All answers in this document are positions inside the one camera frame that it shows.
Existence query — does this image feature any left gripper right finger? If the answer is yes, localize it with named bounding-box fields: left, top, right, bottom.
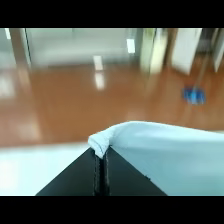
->
left=101, top=147, right=168, bottom=197

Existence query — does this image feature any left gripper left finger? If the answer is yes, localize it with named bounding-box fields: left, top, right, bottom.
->
left=35, top=147, right=101, bottom=197

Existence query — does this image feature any light blue shirt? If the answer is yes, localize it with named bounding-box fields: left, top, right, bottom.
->
left=87, top=120, right=224, bottom=197

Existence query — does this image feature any blue mop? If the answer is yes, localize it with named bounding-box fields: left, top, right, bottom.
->
left=182, top=56, right=214, bottom=106

